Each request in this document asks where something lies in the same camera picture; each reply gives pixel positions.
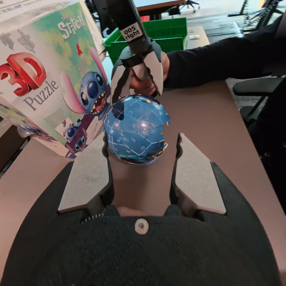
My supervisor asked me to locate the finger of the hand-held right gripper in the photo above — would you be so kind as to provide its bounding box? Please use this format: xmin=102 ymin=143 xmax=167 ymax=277
xmin=132 ymin=52 xmax=165 ymax=97
xmin=111 ymin=65 xmax=133 ymax=104

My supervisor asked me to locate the printed puzzle box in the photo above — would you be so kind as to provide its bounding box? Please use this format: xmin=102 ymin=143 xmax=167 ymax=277
xmin=0 ymin=0 xmax=112 ymax=159

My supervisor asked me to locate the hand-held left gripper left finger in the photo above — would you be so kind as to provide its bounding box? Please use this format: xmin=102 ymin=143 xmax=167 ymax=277
xmin=57 ymin=132 xmax=115 ymax=214

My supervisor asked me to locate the metal rack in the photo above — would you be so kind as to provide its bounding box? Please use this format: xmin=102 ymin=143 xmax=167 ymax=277
xmin=228 ymin=0 xmax=286 ymax=29

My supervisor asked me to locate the person's dark clothing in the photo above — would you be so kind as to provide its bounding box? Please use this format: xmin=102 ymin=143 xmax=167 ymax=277
xmin=248 ymin=78 xmax=286 ymax=201

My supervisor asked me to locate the wooden desk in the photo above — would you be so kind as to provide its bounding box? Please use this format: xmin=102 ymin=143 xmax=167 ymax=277
xmin=136 ymin=0 xmax=186 ymax=14

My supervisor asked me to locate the person's right hand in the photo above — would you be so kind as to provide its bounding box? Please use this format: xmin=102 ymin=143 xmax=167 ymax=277
xmin=130 ymin=51 xmax=170 ymax=97

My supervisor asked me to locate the green plastic bin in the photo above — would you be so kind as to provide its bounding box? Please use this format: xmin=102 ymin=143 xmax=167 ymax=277
xmin=103 ymin=17 xmax=188 ymax=59

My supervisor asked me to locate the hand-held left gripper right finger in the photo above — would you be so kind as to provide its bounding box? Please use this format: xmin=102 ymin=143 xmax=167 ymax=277
xmin=169 ymin=133 xmax=227 ymax=216

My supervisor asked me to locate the person's right forearm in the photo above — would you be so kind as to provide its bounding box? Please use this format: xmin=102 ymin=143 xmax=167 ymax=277
xmin=164 ymin=16 xmax=286 ymax=88

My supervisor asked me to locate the black office chair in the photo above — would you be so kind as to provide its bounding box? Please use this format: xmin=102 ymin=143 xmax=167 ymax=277
xmin=232 ymin=77 xmax=286 ymax=122

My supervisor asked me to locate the blue puzzle ball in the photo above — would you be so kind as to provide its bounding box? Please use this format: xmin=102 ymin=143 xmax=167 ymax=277
xmin=103 ymin=94 xmax=171 ymax=166

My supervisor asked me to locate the blue round ball stand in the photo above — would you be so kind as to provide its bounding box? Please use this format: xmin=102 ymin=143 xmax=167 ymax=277
xmin=116 ymin=154 xmax=163 ymax=166

